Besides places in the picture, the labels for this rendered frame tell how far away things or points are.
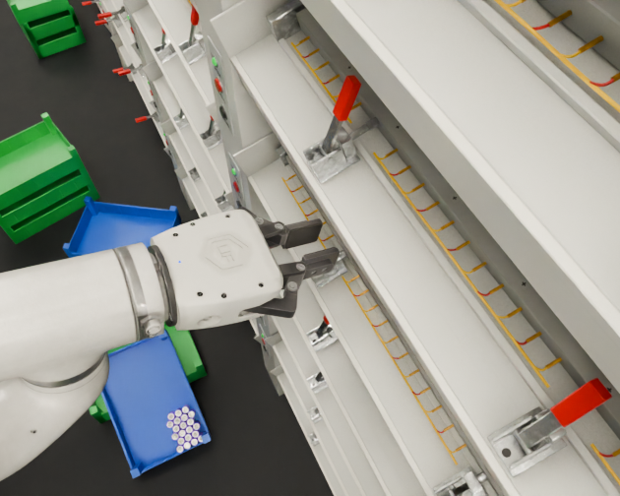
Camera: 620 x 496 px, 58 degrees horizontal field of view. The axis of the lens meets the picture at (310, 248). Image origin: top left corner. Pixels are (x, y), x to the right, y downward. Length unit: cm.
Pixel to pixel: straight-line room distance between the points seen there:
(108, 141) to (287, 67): 164
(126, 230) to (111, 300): 143
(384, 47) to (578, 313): 16
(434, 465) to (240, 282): 26
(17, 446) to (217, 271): 21
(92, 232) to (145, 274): 145
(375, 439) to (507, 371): 39
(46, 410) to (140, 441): 102
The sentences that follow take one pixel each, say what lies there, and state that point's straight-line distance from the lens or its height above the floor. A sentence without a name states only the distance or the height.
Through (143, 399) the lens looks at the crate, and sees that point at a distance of 155.
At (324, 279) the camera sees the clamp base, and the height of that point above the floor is 93.
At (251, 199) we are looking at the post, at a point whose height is 87.
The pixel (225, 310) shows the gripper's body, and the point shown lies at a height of 105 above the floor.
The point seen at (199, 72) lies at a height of 92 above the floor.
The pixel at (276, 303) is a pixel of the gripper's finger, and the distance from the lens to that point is 51.
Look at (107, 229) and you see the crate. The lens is 192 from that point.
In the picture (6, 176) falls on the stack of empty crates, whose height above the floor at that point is 16.
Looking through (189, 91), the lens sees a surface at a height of 74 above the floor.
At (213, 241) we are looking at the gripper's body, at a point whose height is 106.
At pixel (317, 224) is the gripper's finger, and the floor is 102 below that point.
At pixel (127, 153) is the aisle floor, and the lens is 212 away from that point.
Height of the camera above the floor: 149
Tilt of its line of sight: 57 degrees down
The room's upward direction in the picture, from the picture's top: straight up
